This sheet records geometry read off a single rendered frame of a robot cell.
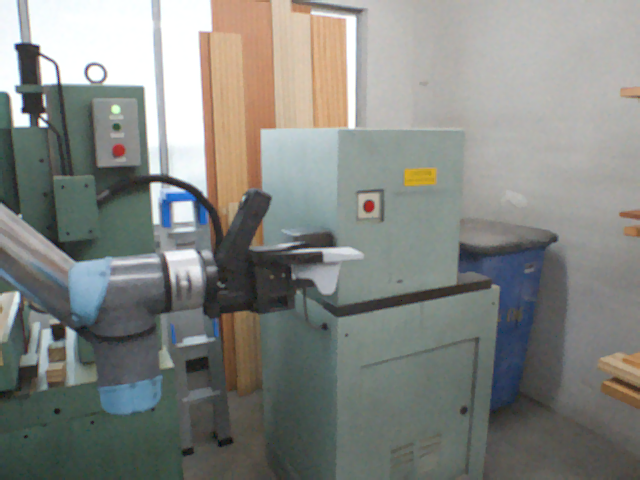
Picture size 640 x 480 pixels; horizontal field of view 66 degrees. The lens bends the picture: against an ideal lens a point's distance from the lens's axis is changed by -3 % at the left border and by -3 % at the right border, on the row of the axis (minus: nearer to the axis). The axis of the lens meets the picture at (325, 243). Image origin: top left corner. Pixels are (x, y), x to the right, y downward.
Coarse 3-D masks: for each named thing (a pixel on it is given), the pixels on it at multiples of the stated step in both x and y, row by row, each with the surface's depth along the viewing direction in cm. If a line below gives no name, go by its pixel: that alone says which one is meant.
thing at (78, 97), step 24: (72, 96) 119; (96, 96) 121; (120, 96) 124; (144, 96) 127; (72, 120) 120; (144, 120) 128; (72, 144) 121; (144, 144) 129; (96, 168) 125; (120, 168) 127; (144, 168) 130; (96, 192) 126; (120, 192) 128; (144, 192) 131; (120, 216) 129; (144, 216) 132; (96, 240) 128; (120, 240) 131; (144, 240) 133
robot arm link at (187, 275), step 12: (168, 252) 62; (180, 252) 62; (192, 252) 63; (168, 264) 60; (180, 264) 61; (192, 264) 61; (180, 276) 60; (192, 276) 61; (204, 276) 62; (180, 288) 60; (192, 288) 61; (204, 288) 62; (180, 300) 60; (192, 300) 61; (204, 300) 63
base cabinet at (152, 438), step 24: (168, 408) 134; (24, 432) 118; (48, 432) 121; (72, 432) 123; (96, 432) 126; (120, 432) 129; (144, 432) 132; (168, 432) 135; (0, 456) 117; (24, 456) 119; (48, 456) 122; (72, 456) 124; (96, 456) 127; (120, 456) 130; (144, 456) 133; (168, 456) 136
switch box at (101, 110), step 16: (96, 112) 117; (112, 112) 118; (128, 112) 120; (96, 128) 118; (128, 128) 121; (96, 144) 118; (112, 144) 120; (128, 144) 121; (112, 160) 120; (128, 160) 122
